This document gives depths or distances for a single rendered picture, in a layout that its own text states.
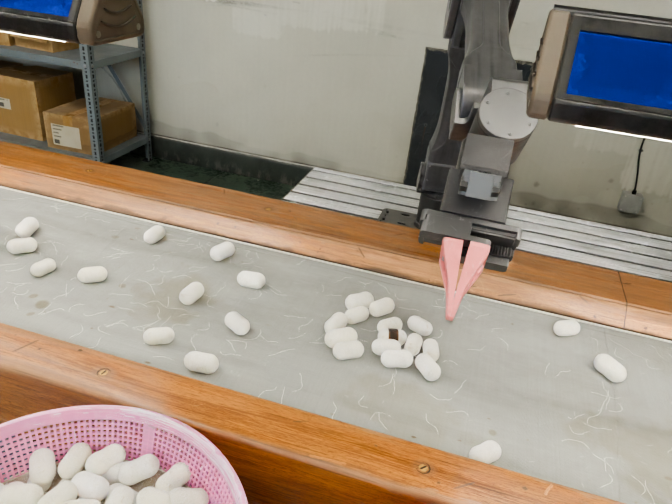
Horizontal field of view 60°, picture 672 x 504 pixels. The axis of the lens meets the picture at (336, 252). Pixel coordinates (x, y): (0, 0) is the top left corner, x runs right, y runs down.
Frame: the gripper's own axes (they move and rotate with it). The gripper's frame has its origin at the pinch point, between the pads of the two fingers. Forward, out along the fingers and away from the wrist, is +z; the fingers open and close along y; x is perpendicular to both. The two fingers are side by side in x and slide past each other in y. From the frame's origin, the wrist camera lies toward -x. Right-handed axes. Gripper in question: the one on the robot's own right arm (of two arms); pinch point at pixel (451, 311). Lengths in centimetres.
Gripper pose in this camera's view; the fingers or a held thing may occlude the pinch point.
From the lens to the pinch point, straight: 59.7
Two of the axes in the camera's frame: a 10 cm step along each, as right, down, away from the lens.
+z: -2.7, 9.0, -3.3
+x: 1.1, 3.7, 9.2
